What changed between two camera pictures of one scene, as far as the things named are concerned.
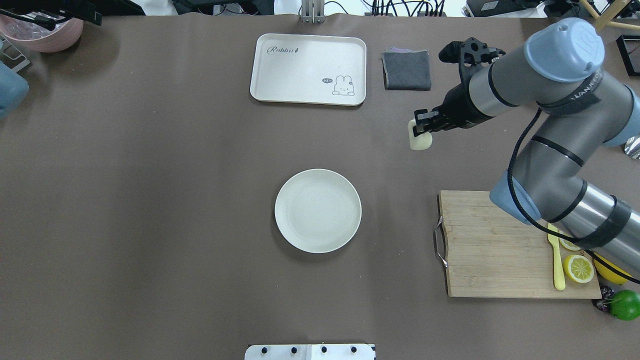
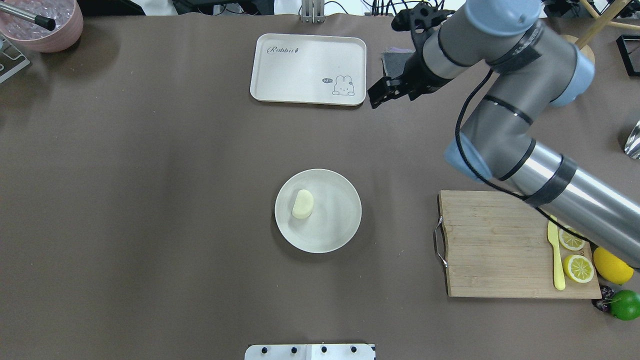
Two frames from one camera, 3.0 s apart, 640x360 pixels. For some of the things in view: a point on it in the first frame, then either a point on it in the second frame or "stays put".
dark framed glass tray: [629, 47] stays put
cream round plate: [317, 211] stays put
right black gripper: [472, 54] -> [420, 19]
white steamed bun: [421, 142] -> [303, 204]
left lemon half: [569, 244] stays put
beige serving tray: [309, 69] stays put
